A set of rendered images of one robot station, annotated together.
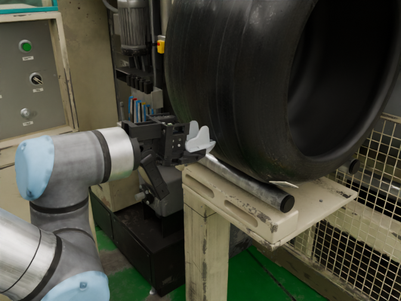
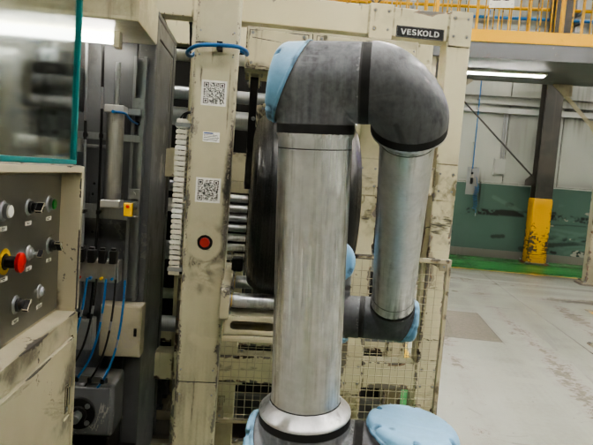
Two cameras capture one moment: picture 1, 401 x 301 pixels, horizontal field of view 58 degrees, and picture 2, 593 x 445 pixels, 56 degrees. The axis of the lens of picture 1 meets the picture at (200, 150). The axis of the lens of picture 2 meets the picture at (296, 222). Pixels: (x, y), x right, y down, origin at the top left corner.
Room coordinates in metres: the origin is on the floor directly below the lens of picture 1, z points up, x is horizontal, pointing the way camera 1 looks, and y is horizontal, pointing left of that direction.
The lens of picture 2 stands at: (-0.10, 1.27, 1.28)
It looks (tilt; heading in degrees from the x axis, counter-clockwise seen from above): 5 degrees down; 304
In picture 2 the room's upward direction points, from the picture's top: 4 degrees clockwise
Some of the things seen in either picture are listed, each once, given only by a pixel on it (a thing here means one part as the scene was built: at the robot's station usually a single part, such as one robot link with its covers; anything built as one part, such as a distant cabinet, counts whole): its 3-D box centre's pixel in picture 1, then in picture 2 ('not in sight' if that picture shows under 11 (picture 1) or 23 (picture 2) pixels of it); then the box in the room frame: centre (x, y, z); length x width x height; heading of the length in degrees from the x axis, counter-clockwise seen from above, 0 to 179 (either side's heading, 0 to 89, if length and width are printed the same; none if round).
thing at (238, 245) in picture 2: not in sight; (223, 230); (1.33, -0.36, 1.05); 0.20 x 0.15 x 0.30; 39
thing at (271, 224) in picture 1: (233, 194); (283, 323); (0.83, -0.09, 0.84); 0.36 x 0.09 x 0.06; 39
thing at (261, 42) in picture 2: not in sight; (328, 62); (1.00, -0.51, 1.71); 0.61 x 0.25 x 0.15; 39
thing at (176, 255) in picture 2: not in sight; (180, 197); (1.15, 0.05, 1.19); 0.05 x 0.04 x 0.48; 129
